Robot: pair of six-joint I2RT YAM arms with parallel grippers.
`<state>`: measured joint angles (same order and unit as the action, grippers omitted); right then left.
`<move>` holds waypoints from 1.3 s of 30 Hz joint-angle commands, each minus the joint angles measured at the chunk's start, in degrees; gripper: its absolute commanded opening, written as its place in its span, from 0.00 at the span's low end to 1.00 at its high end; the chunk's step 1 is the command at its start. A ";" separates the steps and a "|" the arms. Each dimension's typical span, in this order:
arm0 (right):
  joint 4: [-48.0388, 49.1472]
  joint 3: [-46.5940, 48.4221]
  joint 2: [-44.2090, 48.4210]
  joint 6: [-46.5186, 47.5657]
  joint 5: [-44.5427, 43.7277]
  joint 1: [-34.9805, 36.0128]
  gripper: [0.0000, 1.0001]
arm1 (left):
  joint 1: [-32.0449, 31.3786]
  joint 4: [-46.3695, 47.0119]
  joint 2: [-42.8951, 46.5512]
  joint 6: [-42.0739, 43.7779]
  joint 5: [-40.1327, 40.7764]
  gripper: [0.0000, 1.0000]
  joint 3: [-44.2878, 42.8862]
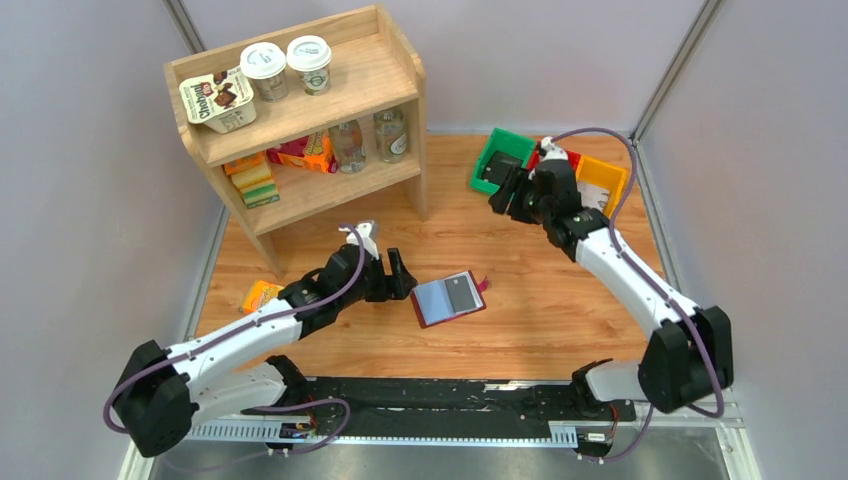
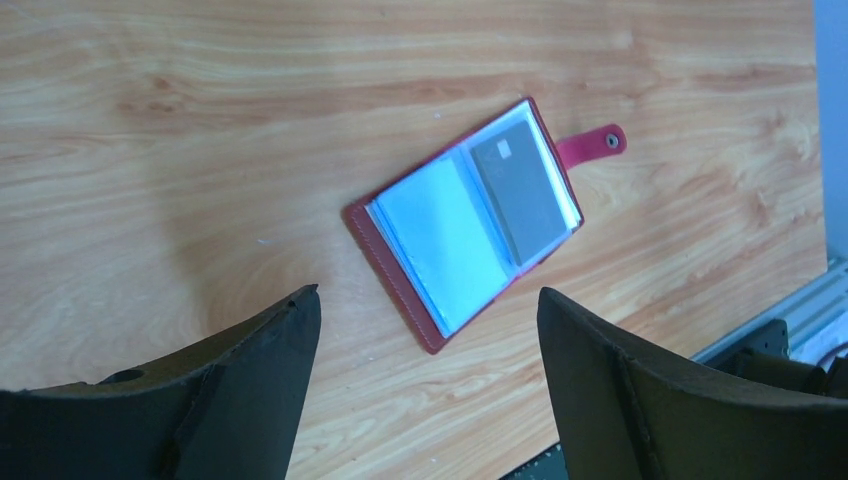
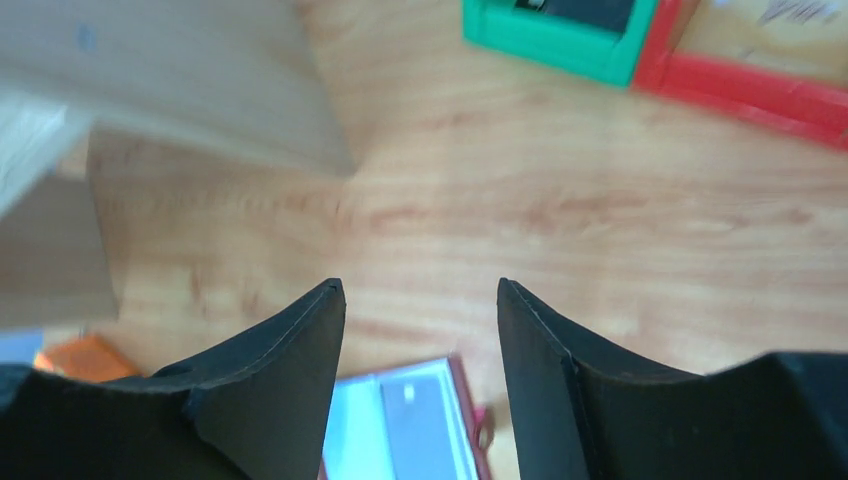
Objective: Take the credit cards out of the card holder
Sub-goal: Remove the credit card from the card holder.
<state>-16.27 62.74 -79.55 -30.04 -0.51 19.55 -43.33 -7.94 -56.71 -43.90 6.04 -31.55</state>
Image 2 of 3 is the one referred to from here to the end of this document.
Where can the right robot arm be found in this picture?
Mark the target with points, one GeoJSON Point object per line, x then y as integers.
{"type": "Point", "coordinates": [762, 356]}

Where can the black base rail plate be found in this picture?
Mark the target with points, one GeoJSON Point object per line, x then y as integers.
{"type": "Point", "coordinates": [547, 465]}

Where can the red leather card holder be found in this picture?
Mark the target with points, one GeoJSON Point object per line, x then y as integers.
{"type": "Point", "coordinates": [432, 235]}

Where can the dark card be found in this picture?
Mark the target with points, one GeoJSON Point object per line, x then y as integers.
{"type": "Point", "coordinates": [515, 176]}

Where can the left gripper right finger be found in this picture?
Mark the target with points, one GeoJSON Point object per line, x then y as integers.
{"type": "Point", "coordinates": [626, 408]}

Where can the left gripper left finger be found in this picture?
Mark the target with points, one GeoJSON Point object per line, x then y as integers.
{"type": "Point", "coordinates": [226, 407]}

